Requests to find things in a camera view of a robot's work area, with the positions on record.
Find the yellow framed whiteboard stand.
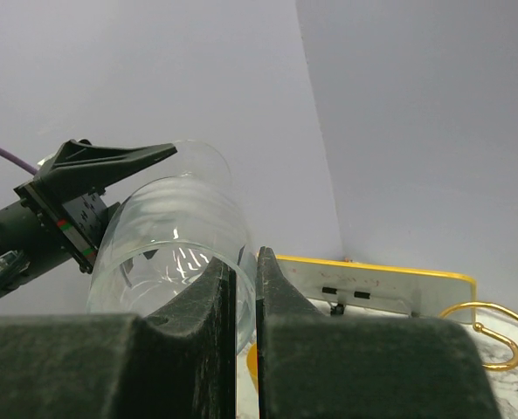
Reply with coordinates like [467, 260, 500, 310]
[277, 255, 477, 318]

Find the gold wire wine glass rack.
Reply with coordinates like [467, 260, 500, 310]
[437, 251, 518, 372]

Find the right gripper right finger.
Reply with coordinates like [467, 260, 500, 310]
[256, 247, 501, 418]

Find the yellow-orange plastic wine glass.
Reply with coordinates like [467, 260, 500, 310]
[246, 343, 259, 391]

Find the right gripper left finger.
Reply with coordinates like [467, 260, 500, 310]
[0, 259, 237, 418]

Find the clear wine glass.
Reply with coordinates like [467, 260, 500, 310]
[86, 140, 257, 351]

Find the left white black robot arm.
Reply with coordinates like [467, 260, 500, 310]
[0, 140, 177, 298]

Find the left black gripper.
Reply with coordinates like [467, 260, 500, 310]
[15, 140, 177, 288]

